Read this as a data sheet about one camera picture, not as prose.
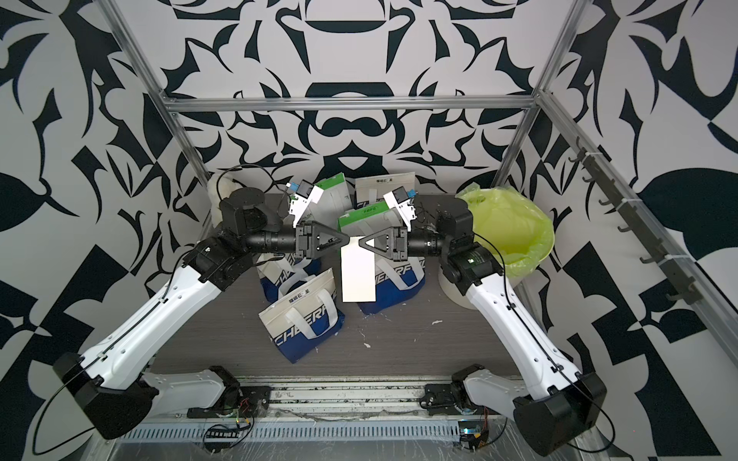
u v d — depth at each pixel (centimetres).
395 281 79
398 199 57
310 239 53
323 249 54
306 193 54
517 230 87
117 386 39
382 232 58
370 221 83
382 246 59
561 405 37
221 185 96
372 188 91
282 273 79
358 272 60
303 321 70
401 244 54
